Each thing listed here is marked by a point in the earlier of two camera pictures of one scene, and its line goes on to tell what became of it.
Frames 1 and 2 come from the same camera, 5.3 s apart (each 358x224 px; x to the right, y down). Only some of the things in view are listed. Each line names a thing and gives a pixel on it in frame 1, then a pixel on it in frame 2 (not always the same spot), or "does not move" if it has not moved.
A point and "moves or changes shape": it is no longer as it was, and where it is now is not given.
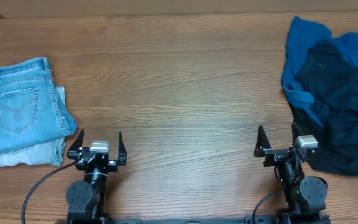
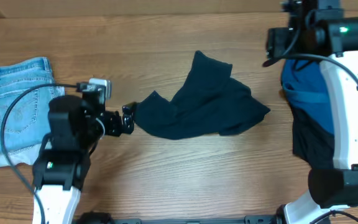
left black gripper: [96, 158] to [126, 119]
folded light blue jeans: [25, 120] does not move
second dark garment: [340, 150] does not move
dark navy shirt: [339, 104] moves or changes shape
